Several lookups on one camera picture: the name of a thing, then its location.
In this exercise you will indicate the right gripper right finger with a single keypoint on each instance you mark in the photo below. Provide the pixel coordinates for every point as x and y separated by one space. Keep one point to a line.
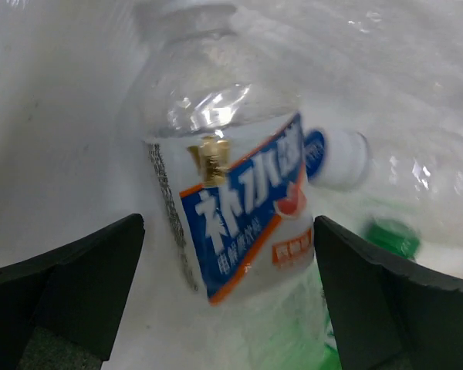
431 308

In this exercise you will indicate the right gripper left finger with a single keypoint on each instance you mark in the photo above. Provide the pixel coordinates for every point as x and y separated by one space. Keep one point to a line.
62 309

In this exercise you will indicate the green soda bottle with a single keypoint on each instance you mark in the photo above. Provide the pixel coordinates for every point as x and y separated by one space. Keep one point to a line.
393 235

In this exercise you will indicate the blue white label bottle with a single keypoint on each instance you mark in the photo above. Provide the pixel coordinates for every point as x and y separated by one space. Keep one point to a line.
220 126

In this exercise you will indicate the clear bottle blue cap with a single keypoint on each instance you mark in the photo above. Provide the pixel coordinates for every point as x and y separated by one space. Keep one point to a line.
414 176

